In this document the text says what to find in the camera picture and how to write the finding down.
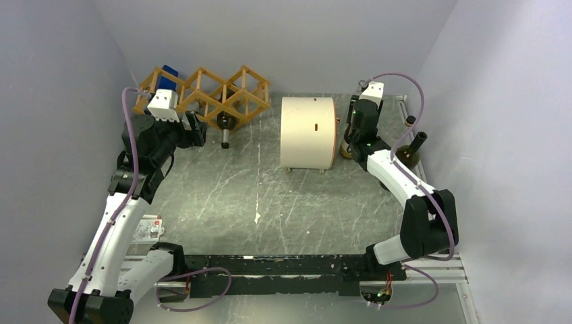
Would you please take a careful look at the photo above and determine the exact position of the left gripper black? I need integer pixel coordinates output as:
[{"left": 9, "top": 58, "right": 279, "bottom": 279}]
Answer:
[{"left": 146, "top": 107, "right": 208, "bottom": 166}]

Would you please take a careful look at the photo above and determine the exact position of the purple cable base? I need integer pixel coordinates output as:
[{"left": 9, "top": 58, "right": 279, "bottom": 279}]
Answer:
[
  {"left": 156, "top": 267, "right": 233, "bottom": 313},
  {"left": 366, "top": 263, "right": 440, "bottom": 311}
]

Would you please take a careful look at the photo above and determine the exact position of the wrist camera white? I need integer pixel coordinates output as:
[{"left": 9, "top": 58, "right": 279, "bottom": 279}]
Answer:
[
  {"left": 147, "top": 88, "right": 180, "bottom": 123},
  {"left": 359, "top": 81, "right": 384, "bottom": 107}
]

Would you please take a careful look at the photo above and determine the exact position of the blue glass bottle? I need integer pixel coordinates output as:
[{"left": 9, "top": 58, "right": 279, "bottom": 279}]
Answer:
[{"left": 157, "top": 65, "right": 179, "bottom": 91}]

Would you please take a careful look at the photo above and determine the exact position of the dark bottle gold foil neck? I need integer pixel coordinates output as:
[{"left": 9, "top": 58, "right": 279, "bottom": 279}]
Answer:
[{"left": 339, "top": 124, "right": 353, "bottom": 159}]

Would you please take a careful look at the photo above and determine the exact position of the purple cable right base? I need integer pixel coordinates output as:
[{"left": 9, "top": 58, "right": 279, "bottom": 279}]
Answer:
[{"left": 366, "top": 263, "right": 440, "bottom": 311}]

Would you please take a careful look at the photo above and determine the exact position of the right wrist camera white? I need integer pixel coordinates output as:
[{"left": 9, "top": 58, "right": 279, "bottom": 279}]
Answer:
[{"left": 359, "top": 81, "right": 384, "bottom": 107}]

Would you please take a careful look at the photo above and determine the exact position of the dark green labelled wine bottle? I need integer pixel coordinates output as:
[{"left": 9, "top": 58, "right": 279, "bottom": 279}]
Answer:
[{"left": 395, "top": 132, "right": 428, "bottom": 171}]

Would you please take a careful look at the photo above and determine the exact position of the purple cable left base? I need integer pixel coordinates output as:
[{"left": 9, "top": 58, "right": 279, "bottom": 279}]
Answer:
[{"left": 156, "top": 267, "right": 233, "bottom": 313}]

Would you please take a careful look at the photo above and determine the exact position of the white paper card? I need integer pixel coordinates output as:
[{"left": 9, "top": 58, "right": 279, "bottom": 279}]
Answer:
[{"left": 131, "top": 215, "right": 165, "bottom": 245}]

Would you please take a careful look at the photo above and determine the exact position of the wooden hexagonal wine rack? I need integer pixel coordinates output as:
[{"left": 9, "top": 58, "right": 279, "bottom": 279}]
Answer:
[{"left": 132, "top": 65, "right": 270, "bottom": 130}]

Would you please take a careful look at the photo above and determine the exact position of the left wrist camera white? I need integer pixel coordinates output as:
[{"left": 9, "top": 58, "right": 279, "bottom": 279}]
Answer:
[{"left": 147, "top": 88, "right": 180, "bottom": 123}]

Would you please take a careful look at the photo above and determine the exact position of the dark green bottle silver cap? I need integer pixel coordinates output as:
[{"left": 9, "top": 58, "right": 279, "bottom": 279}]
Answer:
[{"left": 217, "top": 111, "right": 237, "bottom": 149}]

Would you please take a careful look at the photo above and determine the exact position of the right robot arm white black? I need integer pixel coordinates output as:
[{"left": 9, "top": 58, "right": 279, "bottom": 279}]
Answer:
[{"left": 346, "top": 95, "right": 459, "bottom": 279}]

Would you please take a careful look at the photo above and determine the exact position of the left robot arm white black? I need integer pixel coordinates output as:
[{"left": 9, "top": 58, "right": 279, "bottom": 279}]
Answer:
[{"left": 47, "top": 112, "right": 207, "bottom": 323}]

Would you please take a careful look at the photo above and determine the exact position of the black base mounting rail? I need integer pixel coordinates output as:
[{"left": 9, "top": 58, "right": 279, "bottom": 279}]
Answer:
[{"left": 168, "top": 254, "right": 407, "bottom": 298}]

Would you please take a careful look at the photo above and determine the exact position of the cream cylindrical drum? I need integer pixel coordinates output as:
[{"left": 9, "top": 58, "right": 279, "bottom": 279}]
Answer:
[{"left": 280, "top": 97, "right": 338, "bottom": 170}]

